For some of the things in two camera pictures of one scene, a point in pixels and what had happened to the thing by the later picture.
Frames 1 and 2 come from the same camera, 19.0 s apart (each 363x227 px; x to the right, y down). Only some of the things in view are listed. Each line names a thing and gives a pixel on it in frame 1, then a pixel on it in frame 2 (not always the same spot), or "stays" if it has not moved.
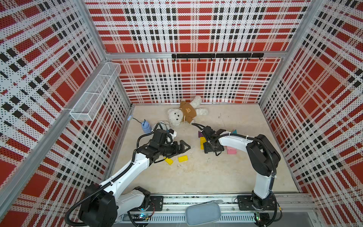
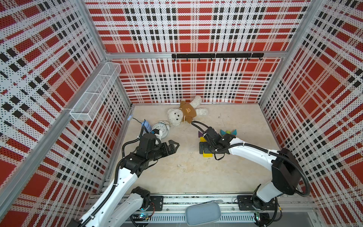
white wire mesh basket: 85,108 stays
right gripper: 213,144 stays
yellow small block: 169,161 to 207,155
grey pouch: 203,213 stays
